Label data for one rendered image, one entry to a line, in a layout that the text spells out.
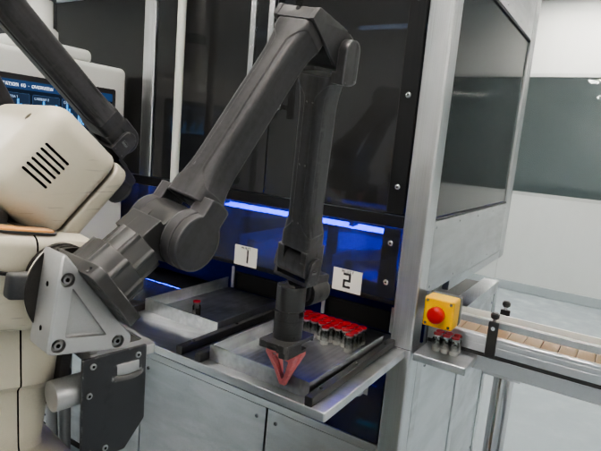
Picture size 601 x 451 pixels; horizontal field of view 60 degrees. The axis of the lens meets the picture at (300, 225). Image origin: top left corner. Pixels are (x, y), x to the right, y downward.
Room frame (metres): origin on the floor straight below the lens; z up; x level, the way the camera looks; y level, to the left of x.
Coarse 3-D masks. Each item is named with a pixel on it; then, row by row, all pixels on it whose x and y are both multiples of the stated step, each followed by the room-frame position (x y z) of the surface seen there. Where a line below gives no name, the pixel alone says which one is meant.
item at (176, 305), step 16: (192, 288) 1.50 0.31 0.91; (208, 288) 1.56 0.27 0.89; (224, 288) 1.61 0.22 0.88; (160, 304) 1.32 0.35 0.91; (176, 304) 1.41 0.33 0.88; (192, 304) 1.43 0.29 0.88; (208, 304) 1.44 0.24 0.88; (224, 304) 1.45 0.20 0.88; (240, 304) 1.46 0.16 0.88; (256, 304) 1.48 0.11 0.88; (272, 304) 1.41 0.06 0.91; (176, 320) 1.29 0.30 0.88; (192, 320) 1.26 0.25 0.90; (208, 320) 1.23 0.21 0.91; (224, 320) 1.24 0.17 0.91; (240, 320) 1.29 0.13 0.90
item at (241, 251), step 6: (240, 246) 1.51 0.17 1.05; (246, 246) 1.50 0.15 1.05; (234, 252) 1.52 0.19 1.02; (240, 252) 1.51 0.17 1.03; (246, 252) 1.50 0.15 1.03; (252, 252) 1.49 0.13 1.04; (234, 258) 1.52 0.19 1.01; (240, 258) 1.51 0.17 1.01; (246, 258) 1.50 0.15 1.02; (252, 258) 1.49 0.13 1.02; (240, 264) 1.51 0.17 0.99; (246, 264) 1.50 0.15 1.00; (252, 264) 1.49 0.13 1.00
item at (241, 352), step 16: (272, 320) 1.26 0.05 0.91; (240, 336) 1.16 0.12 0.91; (256, 336) 1.21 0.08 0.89; (224, 352) 1.05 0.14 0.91; (240, 352) 1.13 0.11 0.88; (256, 352) 1.13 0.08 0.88; (320, 352) 1.17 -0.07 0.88; (336, 352) 1.17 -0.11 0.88; (352, 352) 1.18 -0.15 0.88; (240, 368) 1.03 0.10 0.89; (256, 368) 1.01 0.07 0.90; (272, 368) 0.98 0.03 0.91; (304, 368) 1.07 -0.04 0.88; (320, 368) 1.08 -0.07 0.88; (336, 368) 1.03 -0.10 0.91; (272, 384) 0.98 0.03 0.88; (288, 384) 0.96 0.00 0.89; (304, 384) 0.94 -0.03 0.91; (320, 384) 0.97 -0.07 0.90
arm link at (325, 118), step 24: (312, 72) 0.87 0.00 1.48; (336, 72) 0.83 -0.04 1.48; (312, 96) 0.86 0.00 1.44; (336, 96) 0.88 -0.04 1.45; (312, 120) 0.86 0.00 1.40; (312, 144) 0.87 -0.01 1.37; (312, 168) 0.88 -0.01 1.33; (312, 192) 0.89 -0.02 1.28; (288, 216) 0.93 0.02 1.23; (312, 216) 0.91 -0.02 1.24; (288, 240) 0.93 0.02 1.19; (312, 240) 0.91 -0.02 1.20; (288, 264) 0.94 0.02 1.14
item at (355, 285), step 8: (336, 272) 1.34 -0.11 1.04; (344, 272) 1.33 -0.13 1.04; (352, 272) 1.31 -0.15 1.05; (336, 280) 1.34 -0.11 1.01; (352, 280) 1.31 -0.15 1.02; (360, 280) 1.30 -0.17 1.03; (336, 288) 1.34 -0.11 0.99; (344, 288) 1.32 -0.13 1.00; (352, 288) 1.31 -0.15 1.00; (360, 288) 1.30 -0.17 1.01
